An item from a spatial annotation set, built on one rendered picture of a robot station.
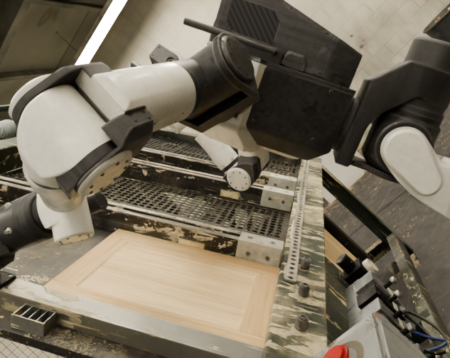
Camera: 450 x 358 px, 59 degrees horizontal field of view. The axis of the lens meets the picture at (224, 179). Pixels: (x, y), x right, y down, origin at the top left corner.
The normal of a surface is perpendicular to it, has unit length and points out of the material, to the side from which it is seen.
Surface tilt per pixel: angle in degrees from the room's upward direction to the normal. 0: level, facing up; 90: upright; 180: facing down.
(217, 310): 57
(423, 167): 90
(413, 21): 90
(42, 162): 86
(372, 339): 0
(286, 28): 90
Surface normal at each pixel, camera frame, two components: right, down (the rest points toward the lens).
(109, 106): -0.42, 0.33
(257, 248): -0.22, 0.25
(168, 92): 0.87, -0.11
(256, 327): 0.15, -0.95
